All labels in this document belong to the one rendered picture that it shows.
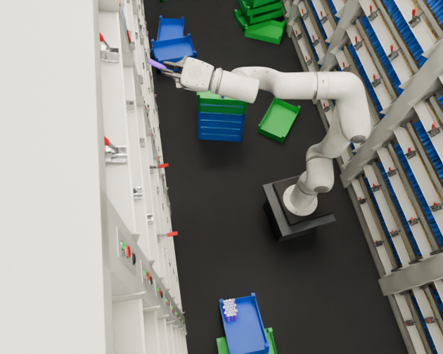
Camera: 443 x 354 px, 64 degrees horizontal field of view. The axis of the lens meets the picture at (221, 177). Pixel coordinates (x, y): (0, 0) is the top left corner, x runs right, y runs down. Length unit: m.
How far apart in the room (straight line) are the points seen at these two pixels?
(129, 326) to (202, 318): 1.51
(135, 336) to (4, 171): 0.32
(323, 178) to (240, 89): 0.61
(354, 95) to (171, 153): 1.48
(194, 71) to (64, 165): 0.85
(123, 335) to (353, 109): 1.00
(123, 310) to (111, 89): 0.46
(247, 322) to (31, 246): 1.74
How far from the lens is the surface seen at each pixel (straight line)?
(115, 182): 0.71
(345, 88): 1.25
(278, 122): 2.63
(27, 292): 0.42
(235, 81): 1.23
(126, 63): 1.14
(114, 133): 0.76
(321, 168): 1.64
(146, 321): 0.82
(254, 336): 2.05
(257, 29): 3.25
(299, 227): 2.00
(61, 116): 0.50
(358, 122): 1.32
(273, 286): 2.18
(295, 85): 1.23
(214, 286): 2.14
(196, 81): 1.24
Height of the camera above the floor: 2.12
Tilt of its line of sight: 64 degrees down
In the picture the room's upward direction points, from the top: 5 degrees clockwise
